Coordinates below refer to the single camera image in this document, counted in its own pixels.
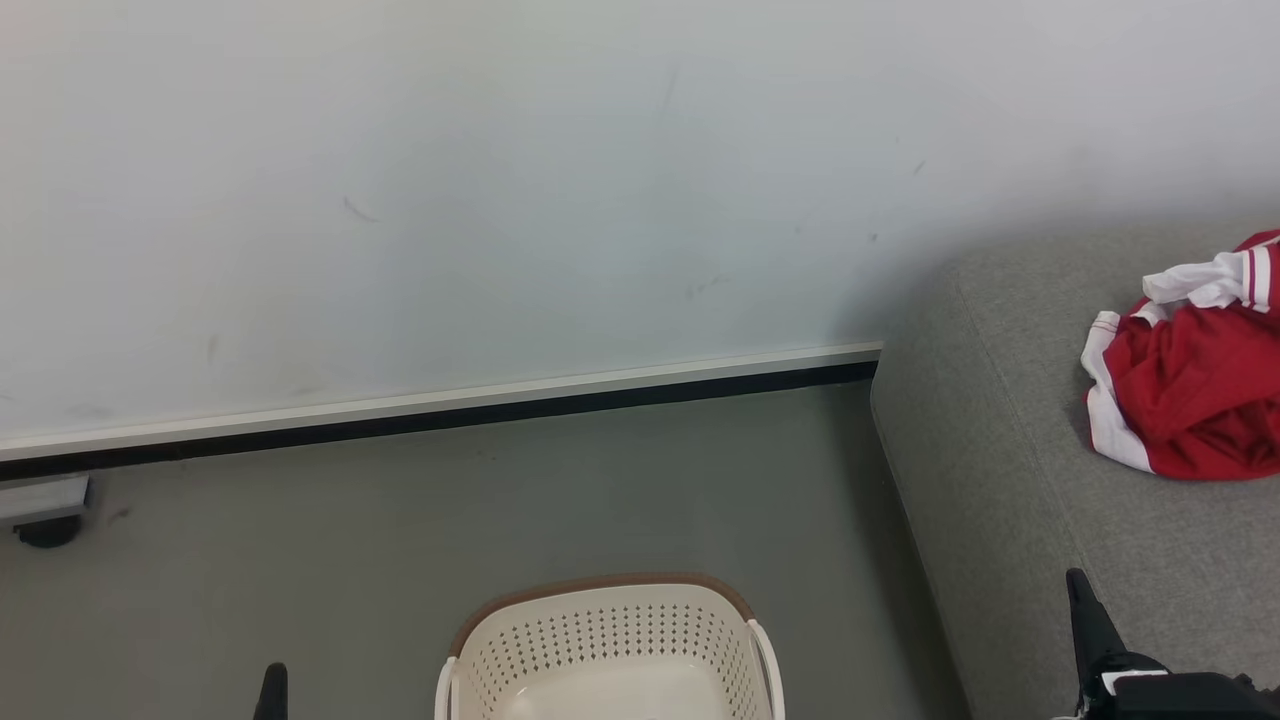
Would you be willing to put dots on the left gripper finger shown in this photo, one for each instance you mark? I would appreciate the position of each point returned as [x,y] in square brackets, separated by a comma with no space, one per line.
[271,695]

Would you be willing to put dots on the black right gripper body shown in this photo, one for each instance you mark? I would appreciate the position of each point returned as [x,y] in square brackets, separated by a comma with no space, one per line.
[1180,700]

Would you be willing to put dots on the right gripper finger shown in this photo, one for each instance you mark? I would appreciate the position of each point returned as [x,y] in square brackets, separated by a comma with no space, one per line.
[1092,625]

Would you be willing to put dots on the red and white garment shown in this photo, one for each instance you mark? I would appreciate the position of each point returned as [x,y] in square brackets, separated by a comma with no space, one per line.
[1200,390]

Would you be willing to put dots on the cream laundry basket brown rim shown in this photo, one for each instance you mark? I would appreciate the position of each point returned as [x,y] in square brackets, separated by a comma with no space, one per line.
[610,660]

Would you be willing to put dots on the grey fabric sofa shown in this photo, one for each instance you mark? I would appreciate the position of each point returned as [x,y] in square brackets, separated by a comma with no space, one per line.
[1010,520]

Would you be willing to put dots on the black caster wheel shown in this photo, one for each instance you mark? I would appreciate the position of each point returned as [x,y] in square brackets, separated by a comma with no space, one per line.
[48,532]

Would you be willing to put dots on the grey furniture base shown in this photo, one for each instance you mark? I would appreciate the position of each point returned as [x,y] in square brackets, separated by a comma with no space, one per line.
[40,498]

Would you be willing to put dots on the white and black baseboard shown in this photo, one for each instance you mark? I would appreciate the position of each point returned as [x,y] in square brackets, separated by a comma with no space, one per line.
[440,410]

